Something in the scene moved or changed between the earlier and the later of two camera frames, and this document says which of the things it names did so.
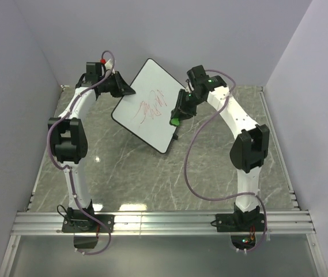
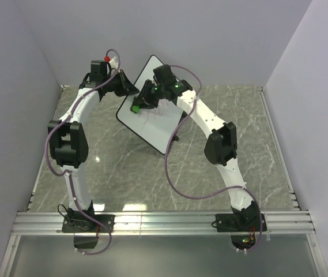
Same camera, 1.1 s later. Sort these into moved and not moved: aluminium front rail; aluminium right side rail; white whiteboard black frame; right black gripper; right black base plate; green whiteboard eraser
Moved: right black gripper; green whiteboard eraser
Not moved: right black base plate; white whiteboard black frame; aluminium front rail; aluminium right side rail
